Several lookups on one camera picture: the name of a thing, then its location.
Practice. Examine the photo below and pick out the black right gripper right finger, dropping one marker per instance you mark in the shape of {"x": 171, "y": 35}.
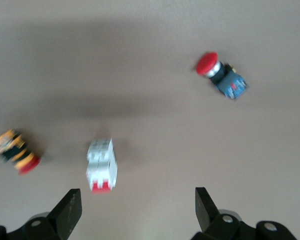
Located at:
{"x": 222, "y": 227}

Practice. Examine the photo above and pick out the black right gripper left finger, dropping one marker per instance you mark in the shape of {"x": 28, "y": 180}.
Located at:
{"x": 57, "y": 225}

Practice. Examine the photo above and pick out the white red circuit breaker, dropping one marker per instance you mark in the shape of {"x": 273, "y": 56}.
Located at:
{"x": 102, "y": 165}

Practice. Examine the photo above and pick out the red mushroom push button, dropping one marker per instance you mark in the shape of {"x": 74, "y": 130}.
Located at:
{"x": 222, "y": 75}

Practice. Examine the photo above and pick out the orange black emergency stop switch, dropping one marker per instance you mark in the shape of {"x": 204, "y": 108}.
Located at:
{"x": 15, "y": 152}

